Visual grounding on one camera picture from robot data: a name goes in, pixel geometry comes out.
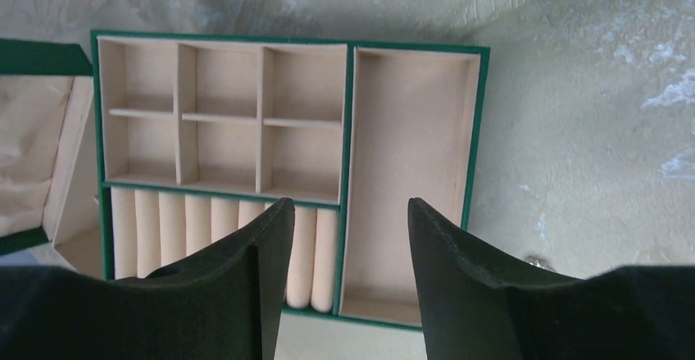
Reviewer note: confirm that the green jewelry box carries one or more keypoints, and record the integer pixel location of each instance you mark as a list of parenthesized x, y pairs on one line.
[(49, 176)]

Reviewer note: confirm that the silver earring cluster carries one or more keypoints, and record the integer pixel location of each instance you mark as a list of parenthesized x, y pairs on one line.
[(539, 262)]

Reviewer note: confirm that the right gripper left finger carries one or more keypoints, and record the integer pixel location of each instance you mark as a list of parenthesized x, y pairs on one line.
[(222, 302)]

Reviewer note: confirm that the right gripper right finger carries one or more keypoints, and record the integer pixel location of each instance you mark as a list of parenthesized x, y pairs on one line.
[(478, 302)]

